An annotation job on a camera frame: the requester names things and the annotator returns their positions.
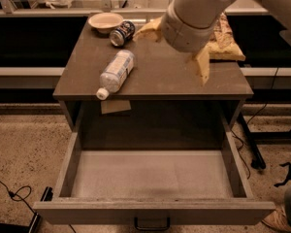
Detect grey cabinet with top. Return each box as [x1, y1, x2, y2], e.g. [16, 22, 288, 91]
[53, 26, 252, 150]

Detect clear plastic water bottle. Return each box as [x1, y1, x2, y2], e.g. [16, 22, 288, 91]
[96, 50, 135, 100]

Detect person's tan shoe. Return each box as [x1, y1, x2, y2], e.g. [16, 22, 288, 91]
[262, 208, 291, 233]

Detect black floor cable left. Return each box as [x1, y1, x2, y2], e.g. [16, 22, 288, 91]
[0, 173, 37, 216]

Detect black drawer handle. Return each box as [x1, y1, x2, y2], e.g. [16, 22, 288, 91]
[134, 217, 171, 232]

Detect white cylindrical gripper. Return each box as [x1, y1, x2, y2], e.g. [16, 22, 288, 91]
[133, 0, 217, 86]

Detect yellow chip bag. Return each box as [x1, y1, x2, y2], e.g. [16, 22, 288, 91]
[207, 13, 245, 61]

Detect paper tag under tabletop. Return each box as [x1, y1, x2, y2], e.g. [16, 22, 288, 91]
[101, 100, 131, 115]

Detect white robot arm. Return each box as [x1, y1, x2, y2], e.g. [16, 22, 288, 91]
[133, 0, 291, 83]

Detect white paper bowl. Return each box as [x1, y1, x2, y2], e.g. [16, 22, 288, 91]
[88, 13, 123, 34]

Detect blue soda can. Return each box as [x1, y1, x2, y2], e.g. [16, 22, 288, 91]
[110, 20, 135, 47]

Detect black box on floor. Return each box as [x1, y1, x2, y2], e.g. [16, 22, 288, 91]
[0, 186, 53, 233]

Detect black stand leg right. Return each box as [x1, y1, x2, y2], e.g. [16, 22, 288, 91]
[238, 114, 266, 170]

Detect black cable right floor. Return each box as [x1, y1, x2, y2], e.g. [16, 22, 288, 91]
[231, 66, 280, 181]

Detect open grey top drawer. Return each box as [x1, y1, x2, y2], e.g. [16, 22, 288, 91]
[33, 110, 276, 226]

